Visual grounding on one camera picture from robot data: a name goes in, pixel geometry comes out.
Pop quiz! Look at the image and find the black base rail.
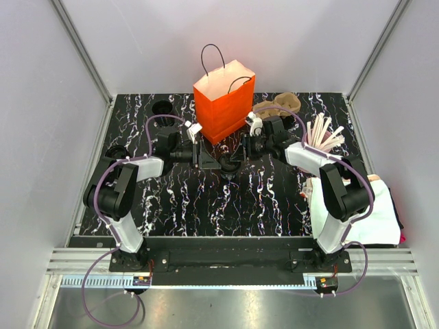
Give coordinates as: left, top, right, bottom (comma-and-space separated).
109, 236, 352, 289

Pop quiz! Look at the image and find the pink straw holder cup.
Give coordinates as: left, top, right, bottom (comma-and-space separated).
305, 129, 333, 152

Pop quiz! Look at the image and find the purple cable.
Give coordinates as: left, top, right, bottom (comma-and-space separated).
81, 114, 193, 326
252, 105, 375, 297

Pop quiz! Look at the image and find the single black lid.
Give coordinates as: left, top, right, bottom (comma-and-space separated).
218, 153, 241, 174

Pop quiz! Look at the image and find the white folded cloth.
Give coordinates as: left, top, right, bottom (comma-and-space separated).
303, 173, 407, 246

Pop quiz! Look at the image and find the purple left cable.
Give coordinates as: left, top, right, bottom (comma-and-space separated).
81, 114, 193, 326

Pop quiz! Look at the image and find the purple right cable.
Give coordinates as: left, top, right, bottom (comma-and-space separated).
252, 105, 375, 297

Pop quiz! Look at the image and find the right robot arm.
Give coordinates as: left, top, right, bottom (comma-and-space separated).
230, 112, 375, 272

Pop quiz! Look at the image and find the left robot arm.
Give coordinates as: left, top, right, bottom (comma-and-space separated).
83, 127, 221, 271

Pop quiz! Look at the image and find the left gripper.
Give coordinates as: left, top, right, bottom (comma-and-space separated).
171, 140, 222, 170

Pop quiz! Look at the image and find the red white sachet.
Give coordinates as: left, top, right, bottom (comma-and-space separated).
300, 186, 312, 199

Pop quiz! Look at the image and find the stack of black lids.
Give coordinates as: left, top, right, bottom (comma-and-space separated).
104, 145, 130, 159

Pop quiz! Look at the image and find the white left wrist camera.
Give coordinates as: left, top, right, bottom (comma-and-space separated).
185, 121, 202, 144

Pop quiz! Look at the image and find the single black cup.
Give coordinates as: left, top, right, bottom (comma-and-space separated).
220, 171, 236, 180

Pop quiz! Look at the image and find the stack of pulp carriers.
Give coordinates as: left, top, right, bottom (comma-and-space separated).
252, 93, 301, 119

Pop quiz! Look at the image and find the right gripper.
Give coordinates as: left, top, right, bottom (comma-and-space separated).
230, 133, 273, 163

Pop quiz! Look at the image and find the stack of black cups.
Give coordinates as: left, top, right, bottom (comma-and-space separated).
152, 100, 175, 127

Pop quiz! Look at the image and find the orange paper bag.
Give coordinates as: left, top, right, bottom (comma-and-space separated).
193, 60, 256, 145

